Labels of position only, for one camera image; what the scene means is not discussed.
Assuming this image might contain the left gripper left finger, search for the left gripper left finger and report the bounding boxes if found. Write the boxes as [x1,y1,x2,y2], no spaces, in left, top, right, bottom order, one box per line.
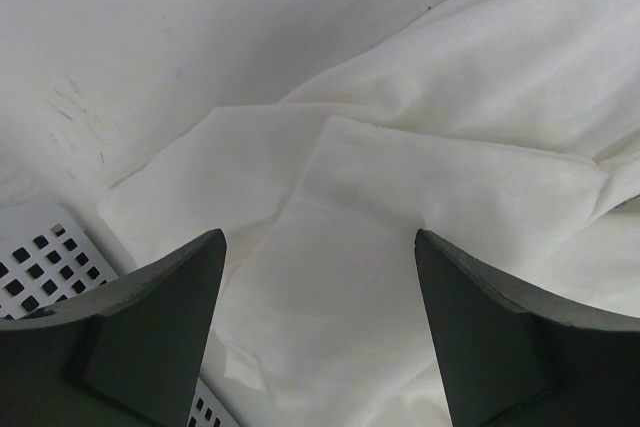
[1,230,226,426]

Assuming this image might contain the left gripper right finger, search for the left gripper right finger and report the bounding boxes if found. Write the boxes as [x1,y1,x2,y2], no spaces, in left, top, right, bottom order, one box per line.
[415,230,639,426]

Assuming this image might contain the white floral print t-shirt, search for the white floral print t-shirt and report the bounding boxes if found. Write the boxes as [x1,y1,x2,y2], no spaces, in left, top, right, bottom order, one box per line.
[98,0,639,426]

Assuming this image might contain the white plastic laundry basket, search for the white plastic laundry basket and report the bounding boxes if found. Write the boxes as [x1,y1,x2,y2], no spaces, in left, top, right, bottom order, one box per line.
[1,202,234,426]

